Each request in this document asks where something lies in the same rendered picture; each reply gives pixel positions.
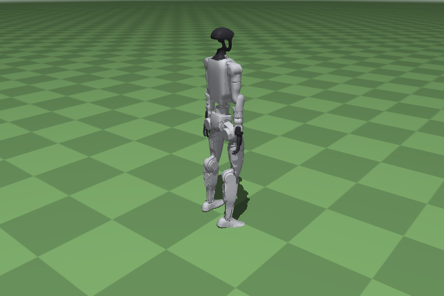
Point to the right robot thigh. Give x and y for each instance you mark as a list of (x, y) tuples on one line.
[(236, 161)]

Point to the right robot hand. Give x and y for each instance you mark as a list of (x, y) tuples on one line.
[(238, 133)]

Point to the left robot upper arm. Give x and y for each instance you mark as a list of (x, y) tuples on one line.
[(205, 63)]

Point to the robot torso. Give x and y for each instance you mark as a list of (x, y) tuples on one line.
[(220, 92)]

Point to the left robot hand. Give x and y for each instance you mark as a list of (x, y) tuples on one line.
[(207, 131)]

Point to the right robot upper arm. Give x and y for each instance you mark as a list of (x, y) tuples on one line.
[(234, 71)]

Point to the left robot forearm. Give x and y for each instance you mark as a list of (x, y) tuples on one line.
[(210, 104)]

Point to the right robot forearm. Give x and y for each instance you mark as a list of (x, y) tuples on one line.
[(238, 112)]

